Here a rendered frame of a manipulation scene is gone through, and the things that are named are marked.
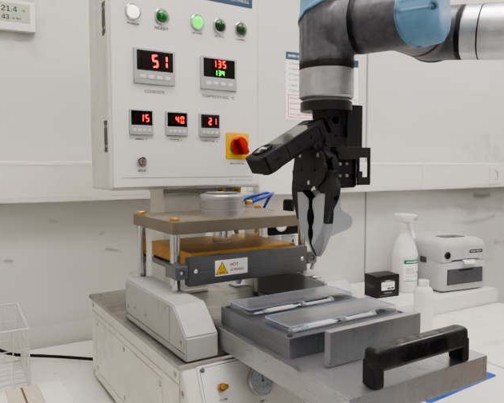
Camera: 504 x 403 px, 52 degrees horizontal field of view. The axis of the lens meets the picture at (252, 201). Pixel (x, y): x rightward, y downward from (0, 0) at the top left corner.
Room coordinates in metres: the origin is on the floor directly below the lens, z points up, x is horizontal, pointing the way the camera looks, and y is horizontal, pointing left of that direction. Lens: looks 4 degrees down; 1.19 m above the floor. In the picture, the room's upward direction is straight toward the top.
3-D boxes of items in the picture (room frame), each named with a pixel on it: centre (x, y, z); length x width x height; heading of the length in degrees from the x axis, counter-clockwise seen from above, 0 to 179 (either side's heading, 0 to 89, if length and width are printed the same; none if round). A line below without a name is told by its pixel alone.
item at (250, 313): (0.74, -0.06, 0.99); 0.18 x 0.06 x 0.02; 122
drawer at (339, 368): (0.66, -0.11, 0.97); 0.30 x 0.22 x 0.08; 32
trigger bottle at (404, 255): (1.64, -0.50, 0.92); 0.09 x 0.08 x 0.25; 34
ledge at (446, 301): (1.58, -0.37, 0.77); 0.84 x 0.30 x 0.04; 120
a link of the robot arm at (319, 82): (0.72, -0.10, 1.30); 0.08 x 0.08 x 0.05
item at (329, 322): (0.67, -0.11, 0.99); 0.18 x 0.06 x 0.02; 122
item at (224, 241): (0.93, 0.05, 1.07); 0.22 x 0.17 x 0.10; 122
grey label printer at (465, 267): (1.73, -0.64, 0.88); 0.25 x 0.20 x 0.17; 24
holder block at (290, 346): (0.70, -0.08, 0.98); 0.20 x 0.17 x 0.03; 122
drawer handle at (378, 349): (0.55, -0.18, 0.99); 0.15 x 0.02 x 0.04; 122
